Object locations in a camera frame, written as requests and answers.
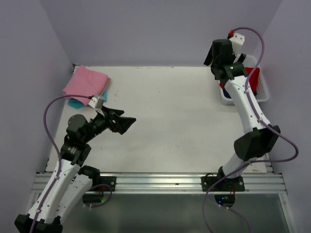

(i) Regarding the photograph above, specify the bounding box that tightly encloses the pink folded t shirt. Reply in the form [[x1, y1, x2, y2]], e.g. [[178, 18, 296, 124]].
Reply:
[[62, 66, 111, 106]]

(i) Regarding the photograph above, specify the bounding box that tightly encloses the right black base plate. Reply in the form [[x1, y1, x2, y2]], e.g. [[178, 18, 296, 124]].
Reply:
[[201, 176, 245, 192]]

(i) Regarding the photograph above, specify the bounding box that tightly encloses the blue t shirt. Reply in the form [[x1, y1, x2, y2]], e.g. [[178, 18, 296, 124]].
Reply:
[[223, 89, 231, 99]]

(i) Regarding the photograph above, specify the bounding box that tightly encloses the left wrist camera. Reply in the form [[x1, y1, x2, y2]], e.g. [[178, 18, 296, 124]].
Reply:
[[88, 95, 104, 111]]

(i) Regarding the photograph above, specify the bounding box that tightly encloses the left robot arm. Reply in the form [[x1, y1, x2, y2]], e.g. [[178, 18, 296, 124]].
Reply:
[[15, 107, 136, 233]]

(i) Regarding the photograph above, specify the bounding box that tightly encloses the red t shirt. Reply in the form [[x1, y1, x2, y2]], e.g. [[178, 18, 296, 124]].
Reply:
[[219, 67, 260, 97]]

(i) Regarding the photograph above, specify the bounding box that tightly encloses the white plastic basket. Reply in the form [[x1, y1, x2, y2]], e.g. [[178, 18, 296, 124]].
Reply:
[[219, 55, 269, 105]]

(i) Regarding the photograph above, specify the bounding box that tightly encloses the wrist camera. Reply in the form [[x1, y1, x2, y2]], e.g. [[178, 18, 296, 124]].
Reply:
[[88, 95, 104, 111], [227, 30, 245, 55]]

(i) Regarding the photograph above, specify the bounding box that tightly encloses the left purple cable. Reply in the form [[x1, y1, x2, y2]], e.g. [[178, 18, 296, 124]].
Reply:
[[30, 94, 113, 233]]

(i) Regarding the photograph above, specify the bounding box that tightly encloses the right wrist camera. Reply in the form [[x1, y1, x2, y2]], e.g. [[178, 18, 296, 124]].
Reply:
[[227, 30, 245, 55]]

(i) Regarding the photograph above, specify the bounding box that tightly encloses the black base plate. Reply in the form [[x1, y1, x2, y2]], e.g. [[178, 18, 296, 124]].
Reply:
[[201, 176, 245, 192], [92, 176, 117, 192]]

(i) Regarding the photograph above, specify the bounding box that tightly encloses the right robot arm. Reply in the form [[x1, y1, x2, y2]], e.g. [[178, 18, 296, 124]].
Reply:
[[204, 39, 278, 183]]

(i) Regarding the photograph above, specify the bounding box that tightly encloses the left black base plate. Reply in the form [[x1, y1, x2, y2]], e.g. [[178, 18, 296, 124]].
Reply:
[[92, 176, 117, 192]]

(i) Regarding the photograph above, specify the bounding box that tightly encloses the teal folded t shirt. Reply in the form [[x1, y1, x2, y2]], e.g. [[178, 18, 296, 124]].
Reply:
[[68, 90, 108, 109]]

